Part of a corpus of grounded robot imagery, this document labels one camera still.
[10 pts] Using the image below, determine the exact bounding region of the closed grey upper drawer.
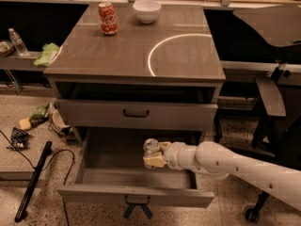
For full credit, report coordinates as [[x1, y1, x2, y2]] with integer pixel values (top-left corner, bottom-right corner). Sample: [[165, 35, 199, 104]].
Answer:
[[55, 99, 217, 131]]

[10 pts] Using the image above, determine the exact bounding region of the black floor cable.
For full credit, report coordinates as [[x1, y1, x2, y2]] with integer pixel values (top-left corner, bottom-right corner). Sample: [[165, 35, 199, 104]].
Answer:
[[0, 129, 76, 226]]

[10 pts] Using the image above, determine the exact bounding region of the clear plastic water bottle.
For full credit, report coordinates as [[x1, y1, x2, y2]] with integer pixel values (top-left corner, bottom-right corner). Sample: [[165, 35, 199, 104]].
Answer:
[[8, 28, 28, 56]]

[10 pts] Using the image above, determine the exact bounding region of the yellow sponge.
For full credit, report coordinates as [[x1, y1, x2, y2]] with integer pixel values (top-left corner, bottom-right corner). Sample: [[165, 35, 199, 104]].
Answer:
[[19, 118, 32, 130]]

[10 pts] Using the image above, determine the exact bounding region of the wire basket with items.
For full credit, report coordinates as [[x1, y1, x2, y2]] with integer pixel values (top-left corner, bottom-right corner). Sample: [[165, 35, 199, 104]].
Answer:
[[48, 109, 77, 145]]

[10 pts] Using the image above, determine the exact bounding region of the open grey lower drawer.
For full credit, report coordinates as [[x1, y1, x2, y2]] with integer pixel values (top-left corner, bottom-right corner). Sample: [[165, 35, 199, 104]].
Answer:
[[57, 127, 214, 208]]

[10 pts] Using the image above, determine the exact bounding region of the blue snack bag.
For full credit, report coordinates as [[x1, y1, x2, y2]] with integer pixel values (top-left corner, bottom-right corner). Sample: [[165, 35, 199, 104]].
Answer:
[[8, 127, 29, 150]]

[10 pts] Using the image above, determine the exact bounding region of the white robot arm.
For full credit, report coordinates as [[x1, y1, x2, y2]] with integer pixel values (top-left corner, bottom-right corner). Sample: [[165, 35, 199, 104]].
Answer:
[[143, 138, 301, 210]]

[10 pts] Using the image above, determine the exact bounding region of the green crumpled cloth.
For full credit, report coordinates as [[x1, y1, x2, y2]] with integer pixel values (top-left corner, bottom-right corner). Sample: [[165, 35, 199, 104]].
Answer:
[[34, 43, 59, 66]]

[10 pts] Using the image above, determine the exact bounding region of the white ceramic bowl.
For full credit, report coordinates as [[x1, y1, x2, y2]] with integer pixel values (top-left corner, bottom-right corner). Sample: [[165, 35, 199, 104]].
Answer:
[[133, 0, 162, 24]]

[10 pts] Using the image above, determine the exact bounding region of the red coca-cola can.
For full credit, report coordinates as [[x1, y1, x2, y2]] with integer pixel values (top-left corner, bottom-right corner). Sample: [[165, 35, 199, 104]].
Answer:
[[98, 2, 118, 36]]

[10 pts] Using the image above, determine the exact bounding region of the black long bar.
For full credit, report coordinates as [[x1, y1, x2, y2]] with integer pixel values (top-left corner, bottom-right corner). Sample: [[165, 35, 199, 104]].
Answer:
[[14, 141, 52, 222]]

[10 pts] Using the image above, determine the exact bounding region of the brown bowl on shelf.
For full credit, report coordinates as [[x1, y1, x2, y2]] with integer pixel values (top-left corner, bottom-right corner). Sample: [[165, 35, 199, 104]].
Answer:
[[0, 40, 14, 57]]

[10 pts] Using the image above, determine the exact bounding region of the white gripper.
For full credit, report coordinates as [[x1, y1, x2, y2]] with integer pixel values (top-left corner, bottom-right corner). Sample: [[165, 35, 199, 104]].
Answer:
[[143, 141, 186, 170]]

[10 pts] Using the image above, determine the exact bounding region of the black office chair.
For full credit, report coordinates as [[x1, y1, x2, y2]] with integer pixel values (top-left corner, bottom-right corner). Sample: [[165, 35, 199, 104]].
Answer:
[[214, 7, 301, 224]]

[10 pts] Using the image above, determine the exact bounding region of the green chip bag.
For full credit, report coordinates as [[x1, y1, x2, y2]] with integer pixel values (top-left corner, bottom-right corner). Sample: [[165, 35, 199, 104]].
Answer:
[[29, 104, 50, 127]]

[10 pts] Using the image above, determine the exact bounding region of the grey wooden drawer cabinet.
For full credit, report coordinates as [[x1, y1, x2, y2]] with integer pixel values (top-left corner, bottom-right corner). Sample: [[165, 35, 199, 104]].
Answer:
[[43, 2, 227, 157]]

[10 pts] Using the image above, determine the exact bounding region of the green white 7up can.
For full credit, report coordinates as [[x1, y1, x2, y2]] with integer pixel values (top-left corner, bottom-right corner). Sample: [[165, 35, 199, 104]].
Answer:
[[143, 138, 161, 157]]

